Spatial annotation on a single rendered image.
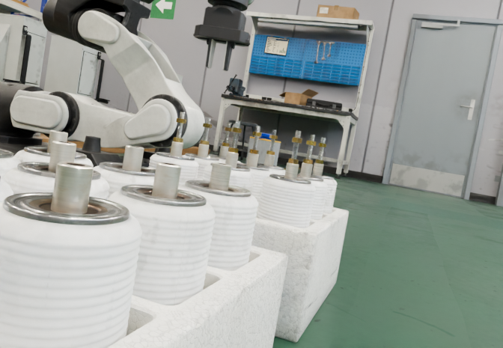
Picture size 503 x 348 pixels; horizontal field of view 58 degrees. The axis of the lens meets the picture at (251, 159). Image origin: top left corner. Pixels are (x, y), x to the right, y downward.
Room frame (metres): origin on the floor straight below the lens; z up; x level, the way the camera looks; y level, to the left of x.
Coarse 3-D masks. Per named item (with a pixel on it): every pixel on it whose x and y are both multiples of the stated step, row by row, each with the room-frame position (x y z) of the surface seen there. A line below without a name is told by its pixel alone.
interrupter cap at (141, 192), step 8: (128, 192) 0.37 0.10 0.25; (136, 192) 0.38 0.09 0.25; (144, 192) 0.40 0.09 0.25; (184, 192) 0.43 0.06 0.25; (192, 192) 0.43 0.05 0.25; (144, 200) 0.36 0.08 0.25; (152, 200) 0.36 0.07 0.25; (160, 200) 0.36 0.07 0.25; (168, 200) 0.37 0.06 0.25; (176, 200) 0.38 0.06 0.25; (184, 200) 0.38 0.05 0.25; (192, 200) 0.39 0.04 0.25; (200, 200) 0.40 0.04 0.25
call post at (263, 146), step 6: (252, 138) 1.24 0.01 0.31; (252, 144) 1.23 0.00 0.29; (258, 144) 1.23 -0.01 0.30; (264, 144) 1.22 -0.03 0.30; (276, 144) 1.24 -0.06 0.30; (264, 150) 1.22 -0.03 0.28; (276, 150) 1.25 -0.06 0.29; (258, 156) 1.23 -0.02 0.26; (264, 156) 1.22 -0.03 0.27; (276, 156) 1.26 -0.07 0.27; (246, 162) 1.24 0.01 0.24; (258, 162) 1.23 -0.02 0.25; (276, 162) 1.27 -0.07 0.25
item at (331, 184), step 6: (324, 180) 0.99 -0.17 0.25; (330, 180) 1.00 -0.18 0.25; (330, 186) 0.99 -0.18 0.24; (336, 186) 1.02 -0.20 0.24; (330, 192) 1.00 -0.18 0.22; (330, 198) 1.00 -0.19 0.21; (324, 204) 0.99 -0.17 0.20; (330, 204) 1.00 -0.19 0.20; (324, 210) 0.99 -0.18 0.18; (330, 210) 1.01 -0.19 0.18
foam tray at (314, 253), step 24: (336, 216) 0.94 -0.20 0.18; (264, 240) 0.74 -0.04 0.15; (288, 240) 0.73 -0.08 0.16; (312, 240) 0.71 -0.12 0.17; (336, 240) 0.95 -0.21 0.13; (288, 264) 0.72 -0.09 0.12; (312, 264) 0.73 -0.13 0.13; (336, 264) 1.02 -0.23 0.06; (288, 288) 0.72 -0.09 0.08; (312, 288) 0.77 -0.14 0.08; (288, 312) 0.72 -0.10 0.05; (312, 312) 0.81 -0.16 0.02; (288, 336) 0.72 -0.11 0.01
